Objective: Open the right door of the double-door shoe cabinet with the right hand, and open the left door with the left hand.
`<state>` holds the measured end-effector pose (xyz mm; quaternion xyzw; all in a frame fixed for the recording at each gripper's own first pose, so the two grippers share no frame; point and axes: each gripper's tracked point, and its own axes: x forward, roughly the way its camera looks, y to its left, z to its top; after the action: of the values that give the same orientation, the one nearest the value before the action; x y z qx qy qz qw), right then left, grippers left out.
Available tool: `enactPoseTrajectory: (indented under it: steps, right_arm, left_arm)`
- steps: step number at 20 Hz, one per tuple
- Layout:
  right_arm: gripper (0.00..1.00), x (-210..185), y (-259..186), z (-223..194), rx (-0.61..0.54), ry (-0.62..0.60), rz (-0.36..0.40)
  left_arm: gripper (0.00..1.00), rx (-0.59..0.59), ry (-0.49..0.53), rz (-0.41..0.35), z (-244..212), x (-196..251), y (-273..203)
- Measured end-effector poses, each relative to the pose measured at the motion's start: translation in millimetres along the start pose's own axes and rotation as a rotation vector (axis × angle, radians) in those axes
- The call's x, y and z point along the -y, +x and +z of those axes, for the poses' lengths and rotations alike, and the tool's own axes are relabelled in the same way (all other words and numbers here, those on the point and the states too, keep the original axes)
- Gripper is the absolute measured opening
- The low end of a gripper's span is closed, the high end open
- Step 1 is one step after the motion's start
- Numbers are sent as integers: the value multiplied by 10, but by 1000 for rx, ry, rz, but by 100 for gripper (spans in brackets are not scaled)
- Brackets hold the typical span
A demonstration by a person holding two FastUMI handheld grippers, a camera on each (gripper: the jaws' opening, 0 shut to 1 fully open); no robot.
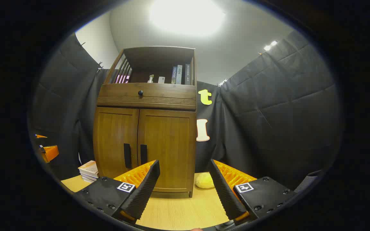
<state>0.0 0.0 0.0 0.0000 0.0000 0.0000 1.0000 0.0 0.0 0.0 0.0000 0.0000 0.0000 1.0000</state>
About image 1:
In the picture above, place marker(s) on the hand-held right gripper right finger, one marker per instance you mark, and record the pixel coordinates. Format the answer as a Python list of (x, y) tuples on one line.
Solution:
[(225, 192)]

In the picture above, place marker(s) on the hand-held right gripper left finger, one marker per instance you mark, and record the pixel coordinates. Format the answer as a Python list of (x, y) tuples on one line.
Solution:
[(143, 189)]

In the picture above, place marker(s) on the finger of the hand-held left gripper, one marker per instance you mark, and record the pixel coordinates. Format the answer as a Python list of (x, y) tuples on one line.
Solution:
[(41, 136), (51, 153)]

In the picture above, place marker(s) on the wooden shoe cabinet door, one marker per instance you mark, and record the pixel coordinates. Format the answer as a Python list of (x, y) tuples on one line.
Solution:
[(114, 134), (169, 138)]

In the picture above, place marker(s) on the wooden double-door shoe cabinet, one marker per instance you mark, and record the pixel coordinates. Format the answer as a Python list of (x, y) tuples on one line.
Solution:
[(159, 59)]

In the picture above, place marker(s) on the yellow round sponge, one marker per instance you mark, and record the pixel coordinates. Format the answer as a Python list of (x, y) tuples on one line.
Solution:
[(204, 181)]

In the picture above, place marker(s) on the white flat book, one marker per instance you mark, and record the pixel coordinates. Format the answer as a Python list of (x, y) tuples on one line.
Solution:
[(90, 176), (88, 180)]

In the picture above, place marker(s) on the black backdrop cloth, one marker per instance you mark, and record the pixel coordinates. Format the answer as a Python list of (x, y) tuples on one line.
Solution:
[(268, 112)]

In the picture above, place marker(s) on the small white box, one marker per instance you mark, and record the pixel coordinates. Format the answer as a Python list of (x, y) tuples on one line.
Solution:
[(161, 80)]

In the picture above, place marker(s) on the blue upright book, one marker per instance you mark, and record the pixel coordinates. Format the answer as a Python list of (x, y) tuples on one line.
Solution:
[(174, 75)]

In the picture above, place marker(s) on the pale grey upright book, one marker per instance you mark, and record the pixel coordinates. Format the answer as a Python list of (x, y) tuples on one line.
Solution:
[(179, 74)]

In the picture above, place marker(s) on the small ceiling light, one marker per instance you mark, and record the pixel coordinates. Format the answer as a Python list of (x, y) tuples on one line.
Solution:
[(270, 46)]

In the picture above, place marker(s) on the large ceiling light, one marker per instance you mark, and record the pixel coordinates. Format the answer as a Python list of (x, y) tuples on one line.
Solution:
[(186, 16)]

